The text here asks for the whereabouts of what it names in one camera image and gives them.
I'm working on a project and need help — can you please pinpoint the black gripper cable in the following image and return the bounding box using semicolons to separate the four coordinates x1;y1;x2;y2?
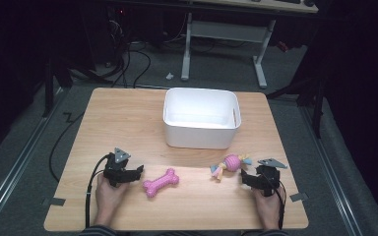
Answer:
264;171;287;230
84;154;110;229

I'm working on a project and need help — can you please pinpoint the bundle of black cables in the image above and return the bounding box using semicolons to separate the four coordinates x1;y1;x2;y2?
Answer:
68;19;153;89

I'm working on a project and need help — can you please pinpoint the grey tape piece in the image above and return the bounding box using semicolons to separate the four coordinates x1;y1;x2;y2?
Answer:
288;192;309;203
48;197;67;207

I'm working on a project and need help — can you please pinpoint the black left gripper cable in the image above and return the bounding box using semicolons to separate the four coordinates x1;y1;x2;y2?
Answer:
84;154;110;229

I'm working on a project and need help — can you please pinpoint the desk with white legs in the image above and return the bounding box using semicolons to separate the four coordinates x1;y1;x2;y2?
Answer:
180;0;319;90

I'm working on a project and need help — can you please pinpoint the pink bone toy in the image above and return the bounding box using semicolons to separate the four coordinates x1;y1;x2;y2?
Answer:
142;167;180;199

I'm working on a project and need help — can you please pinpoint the person's left hand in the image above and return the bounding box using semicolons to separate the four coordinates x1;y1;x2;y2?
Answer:
94;173;130;220

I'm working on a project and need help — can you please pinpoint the metal floor rail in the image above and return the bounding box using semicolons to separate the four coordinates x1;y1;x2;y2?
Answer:
0;88;67;227
299;105;364;236

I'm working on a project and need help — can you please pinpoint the pink ball rope toy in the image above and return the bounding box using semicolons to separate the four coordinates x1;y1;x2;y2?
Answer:
209;152;254;182

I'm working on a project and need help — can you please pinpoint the black metal stand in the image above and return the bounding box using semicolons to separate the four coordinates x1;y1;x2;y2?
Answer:
41;55;74;118
265;75;326;140

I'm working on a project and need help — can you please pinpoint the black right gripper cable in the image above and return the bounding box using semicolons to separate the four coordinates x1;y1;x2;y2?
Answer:
264;171;287;230

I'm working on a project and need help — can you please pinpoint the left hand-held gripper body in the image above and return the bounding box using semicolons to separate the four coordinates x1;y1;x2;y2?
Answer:
102;147;133;188

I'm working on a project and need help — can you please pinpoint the person's right hand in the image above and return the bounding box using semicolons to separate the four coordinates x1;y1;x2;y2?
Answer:
253;185;286;230

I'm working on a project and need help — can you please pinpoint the white plastic bin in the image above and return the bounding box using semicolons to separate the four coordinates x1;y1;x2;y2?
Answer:
162;87;242;150

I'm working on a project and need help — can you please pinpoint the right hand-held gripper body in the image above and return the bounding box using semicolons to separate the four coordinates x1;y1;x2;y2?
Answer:
255;157;289;198

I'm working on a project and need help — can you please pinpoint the black floor cable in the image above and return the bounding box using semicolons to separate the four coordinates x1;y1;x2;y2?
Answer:
48;111;86;183

